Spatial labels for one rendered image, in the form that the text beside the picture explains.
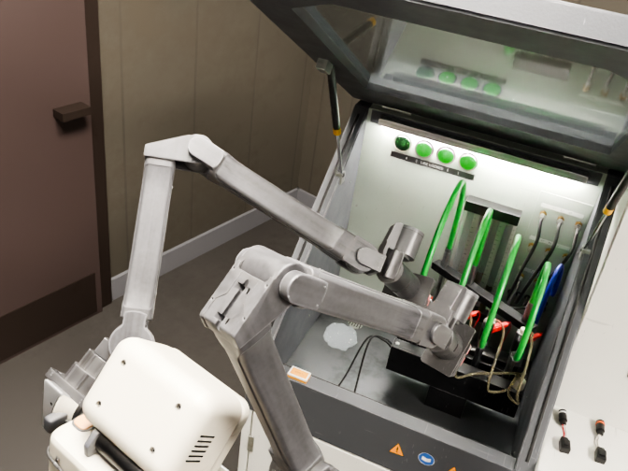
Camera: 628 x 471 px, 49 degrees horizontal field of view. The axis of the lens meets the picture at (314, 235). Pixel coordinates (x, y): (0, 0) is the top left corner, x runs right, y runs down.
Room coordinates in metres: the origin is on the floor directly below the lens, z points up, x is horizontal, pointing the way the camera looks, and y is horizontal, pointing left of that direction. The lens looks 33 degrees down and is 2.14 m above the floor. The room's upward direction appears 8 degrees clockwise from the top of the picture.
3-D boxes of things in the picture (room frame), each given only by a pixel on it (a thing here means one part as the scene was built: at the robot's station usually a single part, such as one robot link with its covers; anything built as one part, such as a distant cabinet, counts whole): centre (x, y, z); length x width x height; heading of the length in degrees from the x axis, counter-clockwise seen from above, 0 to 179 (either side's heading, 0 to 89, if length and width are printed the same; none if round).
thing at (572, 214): (1.53, -0.61, 1.20); 0.13 x 0.03 x 0.31; 71
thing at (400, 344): (1.32, -0.41, 0.91); 0.34 x 0.10 x 0.15; 71
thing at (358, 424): (1.14, -0.22, 0.87); 0.62 x 0.04 x 0.16; 71
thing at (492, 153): (1.61, -0.38, 1.43); 0.54 x 0.03 x 0.02; 71
